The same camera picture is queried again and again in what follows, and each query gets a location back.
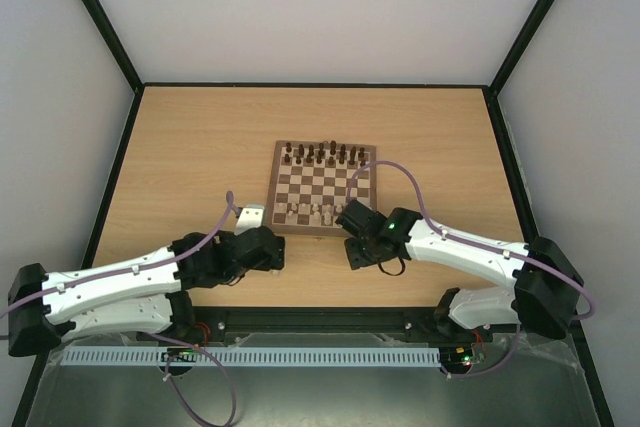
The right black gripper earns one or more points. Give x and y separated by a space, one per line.
358 257

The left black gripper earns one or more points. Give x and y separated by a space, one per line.
277 261

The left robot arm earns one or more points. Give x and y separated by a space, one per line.
148 293

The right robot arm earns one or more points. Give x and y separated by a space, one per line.
533 284

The wooden chess board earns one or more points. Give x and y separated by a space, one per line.
313 184

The left circuit board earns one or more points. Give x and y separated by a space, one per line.
178 355

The circuit board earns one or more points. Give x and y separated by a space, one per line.
178 355
462 356

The right circuit board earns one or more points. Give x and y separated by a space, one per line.
462 356

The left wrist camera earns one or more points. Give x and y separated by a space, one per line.
250 216

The black aluminium frame rail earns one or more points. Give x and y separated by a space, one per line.
429 325

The grey slotted cable duct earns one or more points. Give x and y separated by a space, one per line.
259 357

